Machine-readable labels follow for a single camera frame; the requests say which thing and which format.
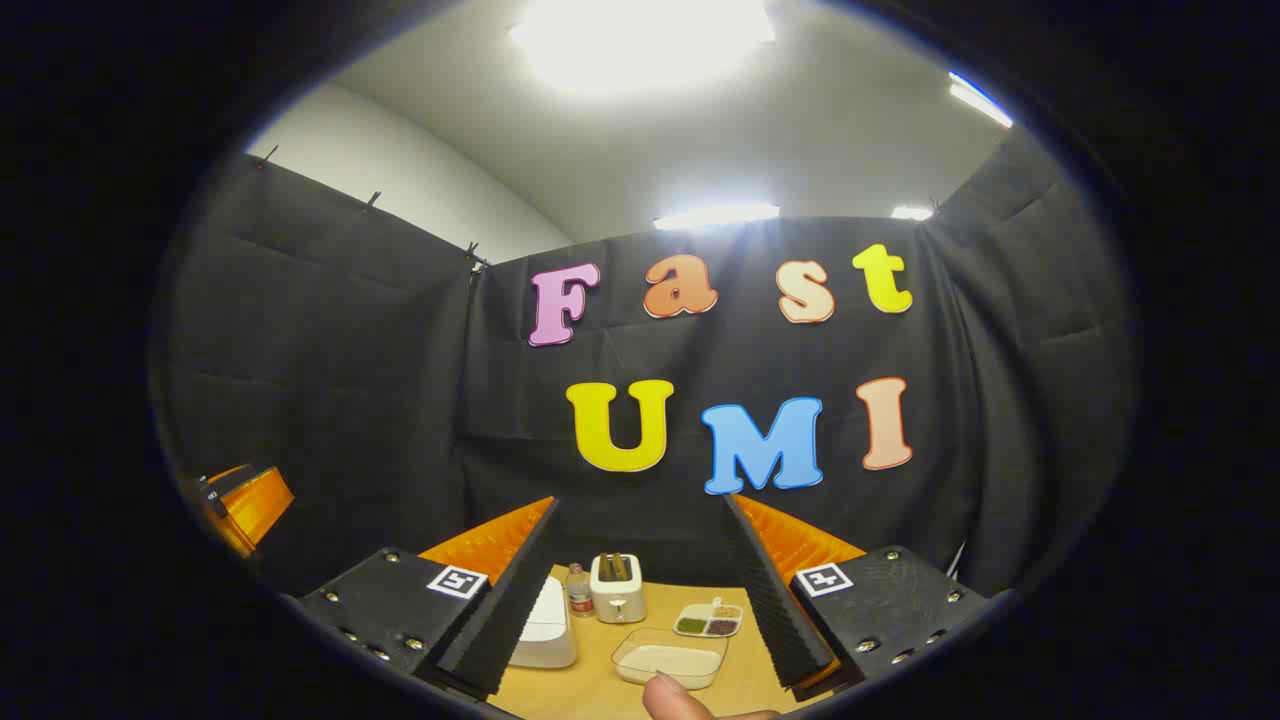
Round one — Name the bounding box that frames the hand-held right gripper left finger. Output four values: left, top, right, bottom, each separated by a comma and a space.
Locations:
290, 497, 561, 701

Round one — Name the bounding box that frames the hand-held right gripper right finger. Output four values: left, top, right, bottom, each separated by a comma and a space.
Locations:
722, 493, 991, 701

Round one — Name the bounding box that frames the divided white grain dish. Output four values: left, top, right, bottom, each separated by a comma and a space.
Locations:
673, 598, 744, 639

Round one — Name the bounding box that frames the white rice cooker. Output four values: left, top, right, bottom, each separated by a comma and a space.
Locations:
508, 575, 578, 669

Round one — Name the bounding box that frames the black backdrop cloth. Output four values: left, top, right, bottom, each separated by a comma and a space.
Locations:
150, 130, 1136, 601

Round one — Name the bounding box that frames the clear container of rice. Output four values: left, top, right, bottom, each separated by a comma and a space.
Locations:
611, 627, 730, 690

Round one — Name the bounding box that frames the white toaster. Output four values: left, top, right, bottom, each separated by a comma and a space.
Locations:
590, 553, 647, 624

